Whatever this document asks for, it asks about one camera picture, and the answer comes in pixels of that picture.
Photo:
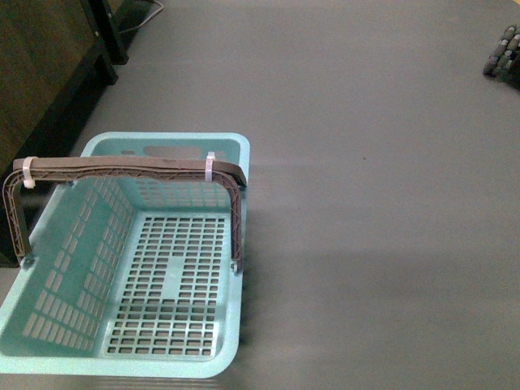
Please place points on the light blue plastic basket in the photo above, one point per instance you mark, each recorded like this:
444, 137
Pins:
128, 276

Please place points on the brown basket handle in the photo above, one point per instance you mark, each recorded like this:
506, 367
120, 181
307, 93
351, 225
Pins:
62, 170

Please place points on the white zip tie right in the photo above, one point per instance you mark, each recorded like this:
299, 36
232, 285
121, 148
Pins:
210, 158

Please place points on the white zip tie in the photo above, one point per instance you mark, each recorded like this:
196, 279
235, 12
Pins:
28, 181
210, 158

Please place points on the white zip tie left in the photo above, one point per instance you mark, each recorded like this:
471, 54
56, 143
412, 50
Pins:
28, 181

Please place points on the grey ribbed roller object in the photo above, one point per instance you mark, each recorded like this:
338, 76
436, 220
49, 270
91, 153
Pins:
505, 57

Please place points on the black shelf frame post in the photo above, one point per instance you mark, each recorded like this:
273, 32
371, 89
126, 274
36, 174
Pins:
108, 47

